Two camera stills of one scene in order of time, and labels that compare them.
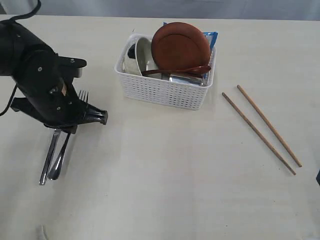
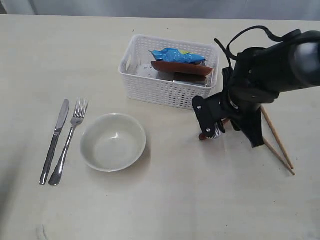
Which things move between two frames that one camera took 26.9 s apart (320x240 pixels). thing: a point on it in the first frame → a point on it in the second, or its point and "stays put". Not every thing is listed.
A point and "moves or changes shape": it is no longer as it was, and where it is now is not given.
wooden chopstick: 274,132 → 277,137
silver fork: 56,170 moves or changes shape
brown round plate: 177,45 → 188,68
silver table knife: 50,157 stays put
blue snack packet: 212,37 → 173,54
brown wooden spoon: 190,71 → 202,136
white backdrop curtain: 293,10 stays put
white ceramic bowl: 143,54 → 112,142
